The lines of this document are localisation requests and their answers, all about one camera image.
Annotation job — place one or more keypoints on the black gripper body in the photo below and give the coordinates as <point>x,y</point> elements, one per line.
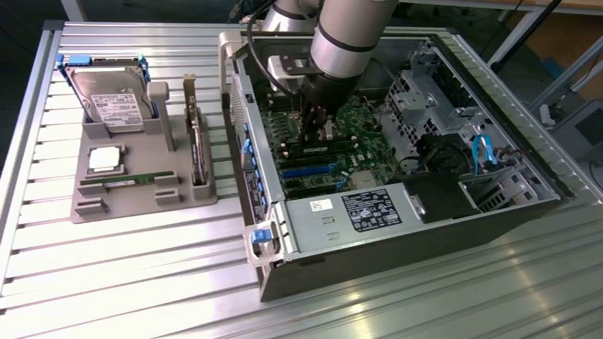
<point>332,92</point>

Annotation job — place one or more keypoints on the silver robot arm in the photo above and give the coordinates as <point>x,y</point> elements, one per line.
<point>339,42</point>

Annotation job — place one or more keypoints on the green RAM stick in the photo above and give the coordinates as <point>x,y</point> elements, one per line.
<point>324,147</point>
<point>136,178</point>

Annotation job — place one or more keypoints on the green motherboard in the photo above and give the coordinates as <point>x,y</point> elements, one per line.
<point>357,116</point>

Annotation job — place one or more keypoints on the blue expansion slot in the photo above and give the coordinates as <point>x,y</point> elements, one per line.
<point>311,169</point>

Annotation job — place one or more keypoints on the silver chipset heatsink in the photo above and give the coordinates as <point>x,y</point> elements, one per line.
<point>365,180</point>

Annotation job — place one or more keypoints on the metal disk bay cage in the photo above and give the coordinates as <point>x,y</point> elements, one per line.
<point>437,102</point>

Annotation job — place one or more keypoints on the graphics card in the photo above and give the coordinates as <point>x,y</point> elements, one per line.
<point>197,141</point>

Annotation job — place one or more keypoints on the grey L-shaped corner clamp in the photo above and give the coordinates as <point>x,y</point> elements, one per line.
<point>231,46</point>

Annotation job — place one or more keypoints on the grey power supply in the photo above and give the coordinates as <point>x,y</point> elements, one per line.
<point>320,226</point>

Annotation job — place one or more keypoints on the grey corner clamp with blue latch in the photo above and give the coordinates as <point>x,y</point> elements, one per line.
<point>260,247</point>

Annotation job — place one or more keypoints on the silver hard disk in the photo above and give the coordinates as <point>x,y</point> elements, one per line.
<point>112,99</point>

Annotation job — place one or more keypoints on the grey parts rack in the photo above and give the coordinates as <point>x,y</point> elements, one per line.
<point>136,201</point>

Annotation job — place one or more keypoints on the silver CPU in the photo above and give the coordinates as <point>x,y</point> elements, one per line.
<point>105,159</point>

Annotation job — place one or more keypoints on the black open PC case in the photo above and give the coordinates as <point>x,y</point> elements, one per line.
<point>376,268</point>

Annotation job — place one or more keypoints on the white power strip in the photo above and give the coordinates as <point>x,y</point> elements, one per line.
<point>548,113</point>

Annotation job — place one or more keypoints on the blue disk carrier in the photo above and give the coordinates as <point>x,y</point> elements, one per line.
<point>60,63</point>

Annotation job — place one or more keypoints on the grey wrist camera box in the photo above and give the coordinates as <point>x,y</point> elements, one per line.
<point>281,72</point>

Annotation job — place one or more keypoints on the aluminium frame stand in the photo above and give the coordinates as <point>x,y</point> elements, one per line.
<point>527,39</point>

